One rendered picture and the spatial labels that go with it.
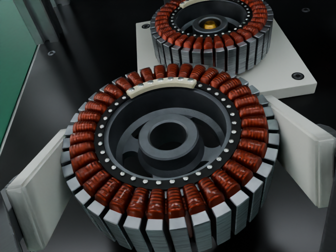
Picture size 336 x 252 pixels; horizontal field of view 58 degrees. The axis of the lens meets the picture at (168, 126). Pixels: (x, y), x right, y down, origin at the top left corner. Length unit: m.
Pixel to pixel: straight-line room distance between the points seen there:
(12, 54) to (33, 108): 0.16
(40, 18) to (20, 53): 0.08
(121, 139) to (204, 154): 0.05
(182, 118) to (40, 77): 0.22
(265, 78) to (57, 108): 0.19
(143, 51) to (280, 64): 0.13
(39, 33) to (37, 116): 0.14
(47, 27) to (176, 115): 0.27
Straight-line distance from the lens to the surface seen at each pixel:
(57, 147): 0.16
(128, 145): 0.18
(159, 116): 0.17
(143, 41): 0.34
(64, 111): 0.30
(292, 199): 0.22
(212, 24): 0.30
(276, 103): 0.17
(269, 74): 0.28
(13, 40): 0.50
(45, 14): 0.40
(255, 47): 0.27
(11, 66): 0.44
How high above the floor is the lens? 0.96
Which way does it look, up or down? 47 degrees down
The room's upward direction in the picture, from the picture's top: 11 degrees counter-clockwise
